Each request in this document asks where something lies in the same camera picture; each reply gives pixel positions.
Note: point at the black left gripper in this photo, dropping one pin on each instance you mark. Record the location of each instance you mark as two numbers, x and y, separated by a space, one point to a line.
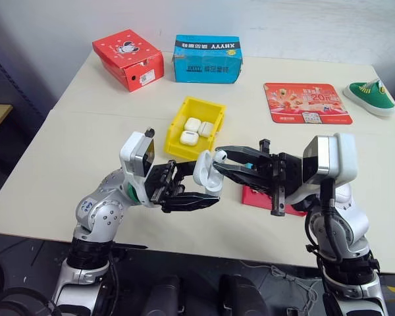
161 184

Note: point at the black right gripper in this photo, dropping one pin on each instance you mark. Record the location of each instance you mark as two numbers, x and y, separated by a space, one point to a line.
281 171

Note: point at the white earbud case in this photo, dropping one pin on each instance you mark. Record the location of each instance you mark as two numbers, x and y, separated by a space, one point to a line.
188 137
192 123
206 128
204 168

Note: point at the white earbud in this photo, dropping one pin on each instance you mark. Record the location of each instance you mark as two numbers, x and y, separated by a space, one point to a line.
221 155

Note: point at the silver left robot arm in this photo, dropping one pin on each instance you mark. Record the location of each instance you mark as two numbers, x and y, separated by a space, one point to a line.
98 214

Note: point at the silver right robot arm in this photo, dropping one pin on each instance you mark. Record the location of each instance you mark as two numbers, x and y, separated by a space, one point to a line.
352 227

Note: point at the closed white earbud case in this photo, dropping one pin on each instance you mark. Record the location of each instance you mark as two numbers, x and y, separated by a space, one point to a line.
192 123
188 137
206 128

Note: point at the yellow plastic bin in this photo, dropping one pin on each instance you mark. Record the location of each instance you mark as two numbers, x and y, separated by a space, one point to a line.
192 107

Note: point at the red plastic tray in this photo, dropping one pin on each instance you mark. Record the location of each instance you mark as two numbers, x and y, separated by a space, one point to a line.
255 199

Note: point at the red printed mouse pad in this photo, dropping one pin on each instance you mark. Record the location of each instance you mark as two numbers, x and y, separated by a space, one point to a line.
306 103

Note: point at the blue cardboard box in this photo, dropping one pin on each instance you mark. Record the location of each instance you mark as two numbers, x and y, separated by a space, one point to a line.
207 62

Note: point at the dark rounded shape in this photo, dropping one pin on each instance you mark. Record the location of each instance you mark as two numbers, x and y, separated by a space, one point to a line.
242 296
161 296

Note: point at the red shoe box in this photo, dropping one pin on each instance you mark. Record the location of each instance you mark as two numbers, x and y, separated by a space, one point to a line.
125 56

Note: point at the green and white shoe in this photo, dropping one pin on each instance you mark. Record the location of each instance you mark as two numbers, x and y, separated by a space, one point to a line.
372 98

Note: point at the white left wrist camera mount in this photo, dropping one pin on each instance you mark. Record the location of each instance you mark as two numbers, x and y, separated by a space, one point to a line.
131 151

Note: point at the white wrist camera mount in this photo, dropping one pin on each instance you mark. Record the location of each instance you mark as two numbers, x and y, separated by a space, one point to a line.
342 154
131 151

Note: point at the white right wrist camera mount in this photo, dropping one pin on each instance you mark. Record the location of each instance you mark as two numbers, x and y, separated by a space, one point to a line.
342 154

